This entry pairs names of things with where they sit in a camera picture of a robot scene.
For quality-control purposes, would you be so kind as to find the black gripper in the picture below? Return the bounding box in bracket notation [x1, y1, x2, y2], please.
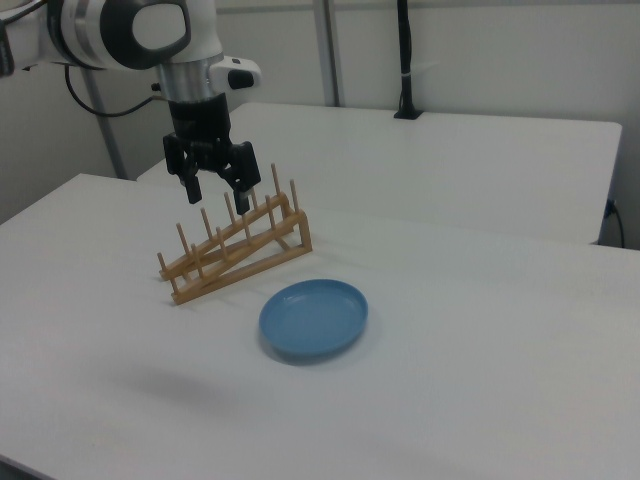
[162, 94, 263, 216]

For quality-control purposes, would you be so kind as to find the blue round plate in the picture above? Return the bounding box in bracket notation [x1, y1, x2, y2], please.
[258, 278, 370, 365]

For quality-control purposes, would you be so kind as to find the wooden plate rack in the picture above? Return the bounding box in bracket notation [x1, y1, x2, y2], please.
[155, 162, 315, 307]

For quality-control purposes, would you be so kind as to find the white side table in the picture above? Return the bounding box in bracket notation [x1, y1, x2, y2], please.
[135, 102, 624, 246]

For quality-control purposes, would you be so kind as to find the grey metal frame post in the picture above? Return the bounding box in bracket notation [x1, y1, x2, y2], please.
[312, 0, 347, 108]
[82, 64, 127, 180]

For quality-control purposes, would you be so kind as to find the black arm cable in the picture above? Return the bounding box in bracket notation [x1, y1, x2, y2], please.
[63, 64, 169, 119]

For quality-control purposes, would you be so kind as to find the black camera pole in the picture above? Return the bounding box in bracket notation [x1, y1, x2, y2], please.
[393, 0, 425, 121]

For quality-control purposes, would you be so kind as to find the black wall cable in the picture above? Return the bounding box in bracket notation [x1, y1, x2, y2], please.
[605, 198, 626, 247]

